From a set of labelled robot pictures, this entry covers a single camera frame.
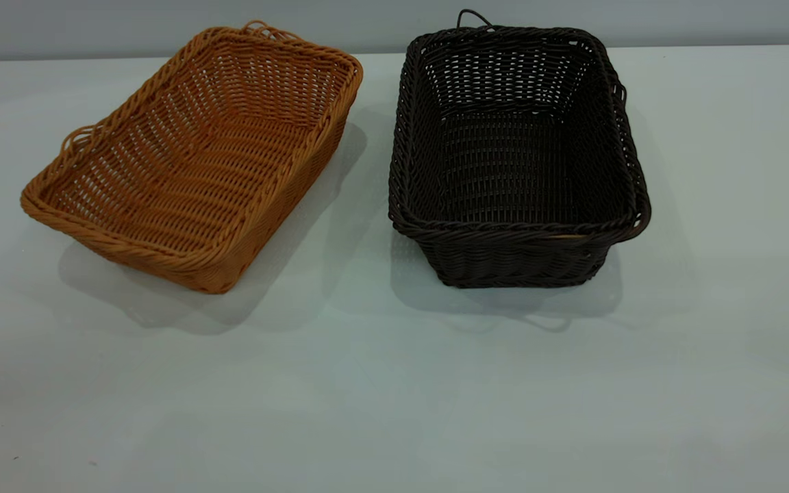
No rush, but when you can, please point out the orange-brown woven basket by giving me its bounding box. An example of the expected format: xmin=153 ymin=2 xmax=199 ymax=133
xmin=20 ymin=21 xmax=364 ymax=295

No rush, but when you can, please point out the dark brown woven basket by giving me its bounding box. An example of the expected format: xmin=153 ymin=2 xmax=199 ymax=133
xmin=388 ymin=9 xmax=653 ymax=289

